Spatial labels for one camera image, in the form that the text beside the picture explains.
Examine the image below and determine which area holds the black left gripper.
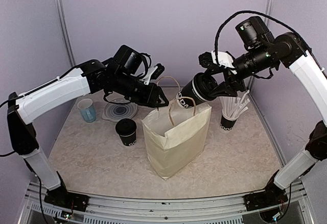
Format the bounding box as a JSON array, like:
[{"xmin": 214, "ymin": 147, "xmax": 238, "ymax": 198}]
[{"xmin": 112, "ymin": 70, "xmax": 170, "ymax": 108}]

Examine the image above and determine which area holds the cream paper takeout bag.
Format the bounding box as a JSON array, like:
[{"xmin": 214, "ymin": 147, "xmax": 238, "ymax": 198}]
[{"xmin": 142, "ymin": 95, "xmax": 212, "ymax": 180}]

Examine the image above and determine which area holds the black plastic cup lid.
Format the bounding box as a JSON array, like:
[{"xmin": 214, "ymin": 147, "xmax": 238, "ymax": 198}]
[{"xmin": 115, "ymin": 118, "xmax": 137, "ymax": 136}]

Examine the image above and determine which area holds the black paper coffee cup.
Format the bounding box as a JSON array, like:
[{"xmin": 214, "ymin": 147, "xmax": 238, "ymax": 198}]
[{"xmin": 119, "ymin": 131, "xmax": 136, "ymax": 146}]

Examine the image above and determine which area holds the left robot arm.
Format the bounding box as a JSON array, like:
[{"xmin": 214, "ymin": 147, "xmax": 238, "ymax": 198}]
[{"xmin": 5, "ymin": 45, "xmax": 169, "ymax": 206}]

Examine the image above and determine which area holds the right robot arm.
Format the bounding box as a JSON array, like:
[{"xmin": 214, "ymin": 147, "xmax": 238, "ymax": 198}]
[{"xmin": 199, "ymin": 10, "xmax": 326, "ymax": 206}]

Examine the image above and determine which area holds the white wrapped straws bundle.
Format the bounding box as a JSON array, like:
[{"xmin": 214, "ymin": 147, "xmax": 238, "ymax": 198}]
[{"xmin": 220, "ymin": 90, "xmax": 250, "ymax": 121}]

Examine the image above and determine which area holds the black cup holding straws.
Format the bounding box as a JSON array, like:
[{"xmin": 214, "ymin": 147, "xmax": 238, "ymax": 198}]
[{"xmin": 220, "ymin": 114, "xmax": 237, "ymax": 131}]

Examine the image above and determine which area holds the blue translucent cup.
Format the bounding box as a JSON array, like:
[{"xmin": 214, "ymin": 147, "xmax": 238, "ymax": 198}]
[{"xmin": 77, "ymin": 98, "xmax": 97, "ymax": 123}]

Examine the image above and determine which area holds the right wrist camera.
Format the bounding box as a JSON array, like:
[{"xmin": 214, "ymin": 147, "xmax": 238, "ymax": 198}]
[{"xmin": 198, "ymin": 51, "xmax": 235, "ymax": 69}]

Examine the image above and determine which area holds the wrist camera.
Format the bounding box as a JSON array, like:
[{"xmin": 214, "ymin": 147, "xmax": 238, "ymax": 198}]
[
  {"xmin": 141, "ymin": 63, "xmax": 165, "ymax": 85},
  {"xmin": 198, "ymin": 51, "xmax": 235, "ymax": 69}
]

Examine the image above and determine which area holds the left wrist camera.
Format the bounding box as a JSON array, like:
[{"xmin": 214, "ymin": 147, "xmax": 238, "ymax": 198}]
[{"xmin": 141, "ymin": 63, "xmax": 165, "ymax": 85}]

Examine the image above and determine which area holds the right aluminium frame post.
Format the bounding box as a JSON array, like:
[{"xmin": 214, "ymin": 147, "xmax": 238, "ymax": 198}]
[{"xmin": 247, "ymin": 0, "xmax": 274, "ymax": 90}]

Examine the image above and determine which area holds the aluminium frame post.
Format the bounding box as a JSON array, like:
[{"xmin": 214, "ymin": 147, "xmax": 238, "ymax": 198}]
[
  {"xmin": 55, "ymin": 0, "xmax": 76, "ymax": 67},
  {"xmin": 247, "ymin": 0, "xmax": 274, "ymax": 90}
]

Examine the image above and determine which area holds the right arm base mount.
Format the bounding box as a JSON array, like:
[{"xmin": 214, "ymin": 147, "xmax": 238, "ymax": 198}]
[{"xmin": 243, "ymin": 191, "xmax": 288, "ymax": 211}]

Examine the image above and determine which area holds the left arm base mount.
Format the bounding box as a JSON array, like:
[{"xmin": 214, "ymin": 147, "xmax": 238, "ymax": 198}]
[{"xmin": 44, "ymin": 190, "xmax": 89, "ymax": 212}]

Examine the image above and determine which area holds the left aluminium frame post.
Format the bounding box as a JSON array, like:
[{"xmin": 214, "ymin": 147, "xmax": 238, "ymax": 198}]
[{"xmin": 55, "ymin": 0, "xmax": 76, "ymax": 67}]

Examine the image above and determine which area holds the aluminium front frame rail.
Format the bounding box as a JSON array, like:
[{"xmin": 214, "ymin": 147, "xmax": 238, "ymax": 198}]
[{"xmin": 16, "ymin": 182, "xmax": 317, "ymax": 223}]

